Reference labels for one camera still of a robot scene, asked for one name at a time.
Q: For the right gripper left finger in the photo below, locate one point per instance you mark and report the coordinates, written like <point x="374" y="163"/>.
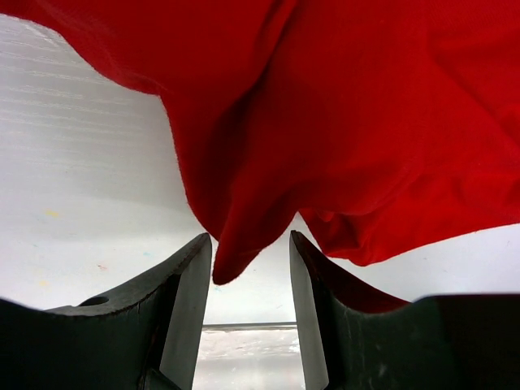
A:
<point x="142" y="334"/>

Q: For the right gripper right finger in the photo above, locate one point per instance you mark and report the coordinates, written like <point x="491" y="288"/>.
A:
<point x="354" y="336"/>

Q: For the red t shirt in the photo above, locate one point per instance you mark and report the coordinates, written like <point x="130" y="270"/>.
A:
<point x="386" y="125"/>

